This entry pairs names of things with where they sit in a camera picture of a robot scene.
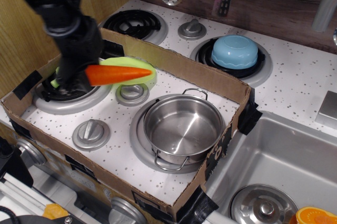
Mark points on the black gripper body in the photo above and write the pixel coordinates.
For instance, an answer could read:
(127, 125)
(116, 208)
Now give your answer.
(80, 43)

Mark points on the green toy broccoli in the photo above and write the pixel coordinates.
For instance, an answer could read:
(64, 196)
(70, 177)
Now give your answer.
(54, 82)

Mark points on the silver stove knob rear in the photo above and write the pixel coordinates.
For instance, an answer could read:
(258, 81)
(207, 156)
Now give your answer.
(192, 30)

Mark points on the silver stove knob front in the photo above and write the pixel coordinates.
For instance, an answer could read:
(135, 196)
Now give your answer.
(91, 135)

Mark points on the orange yellow toy piece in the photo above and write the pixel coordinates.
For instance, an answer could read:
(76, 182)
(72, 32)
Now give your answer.
(54, 211)

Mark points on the brown cardboard fence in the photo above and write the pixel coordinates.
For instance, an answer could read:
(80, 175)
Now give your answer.
(123, 167)

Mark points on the silver oven knob right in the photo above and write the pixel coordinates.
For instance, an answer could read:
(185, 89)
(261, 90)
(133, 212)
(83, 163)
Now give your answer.
(124, 212)

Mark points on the silver stove knob centre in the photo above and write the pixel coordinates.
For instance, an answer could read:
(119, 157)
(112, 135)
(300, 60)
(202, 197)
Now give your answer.
(132, 95)

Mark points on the black device lower left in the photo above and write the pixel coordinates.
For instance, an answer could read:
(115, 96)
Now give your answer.
(12, 163)

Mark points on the black front left burner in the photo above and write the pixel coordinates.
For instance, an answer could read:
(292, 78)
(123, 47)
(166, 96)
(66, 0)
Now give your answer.
(47, 95)

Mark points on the grey block on counter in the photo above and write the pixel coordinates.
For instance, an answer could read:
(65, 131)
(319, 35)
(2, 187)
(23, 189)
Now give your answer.
(327, 113)

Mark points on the toy orange half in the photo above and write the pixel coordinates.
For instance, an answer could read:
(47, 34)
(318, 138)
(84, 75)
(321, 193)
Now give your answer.
(313, 215)

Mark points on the silver oven knob left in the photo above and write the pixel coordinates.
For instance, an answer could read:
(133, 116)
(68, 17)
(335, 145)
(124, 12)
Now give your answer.
(30, 154)

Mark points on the silver oven knob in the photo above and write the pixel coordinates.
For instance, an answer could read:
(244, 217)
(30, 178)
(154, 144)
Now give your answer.
(124, 212)
(30, 154)

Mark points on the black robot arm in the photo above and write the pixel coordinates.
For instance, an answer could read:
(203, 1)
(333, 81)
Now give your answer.
(49, 9)

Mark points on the black rear right burner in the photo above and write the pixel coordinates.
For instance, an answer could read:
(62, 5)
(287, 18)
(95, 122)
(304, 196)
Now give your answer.
(202, 54)

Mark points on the silver faucet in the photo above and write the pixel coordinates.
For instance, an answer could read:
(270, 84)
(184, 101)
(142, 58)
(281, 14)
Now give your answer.
(324, 15)

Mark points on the stainless steel pot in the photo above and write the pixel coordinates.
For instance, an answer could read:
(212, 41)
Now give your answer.
(182, 129)

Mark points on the light green plastic plate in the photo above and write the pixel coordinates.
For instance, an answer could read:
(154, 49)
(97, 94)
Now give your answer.
(129, 62)

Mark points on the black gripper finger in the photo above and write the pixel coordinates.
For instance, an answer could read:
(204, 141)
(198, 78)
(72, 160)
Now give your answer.
(82, 83)
(67, 86)

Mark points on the silver pot lid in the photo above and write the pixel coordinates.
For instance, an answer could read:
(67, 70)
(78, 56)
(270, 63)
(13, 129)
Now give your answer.
(258, 203)

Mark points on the silver stove knob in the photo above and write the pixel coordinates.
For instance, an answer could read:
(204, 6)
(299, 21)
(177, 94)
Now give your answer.
(132, 95)
(91, 135)
(192, 30)

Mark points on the grey metal sink basin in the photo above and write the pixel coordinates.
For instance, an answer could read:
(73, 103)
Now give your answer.
(294, 158)

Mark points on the orange toy carrot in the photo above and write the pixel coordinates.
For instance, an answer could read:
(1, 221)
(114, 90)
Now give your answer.
(98, 75)

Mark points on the light blue plastic bowl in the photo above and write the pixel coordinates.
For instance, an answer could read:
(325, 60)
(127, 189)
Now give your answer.
(234, 52)

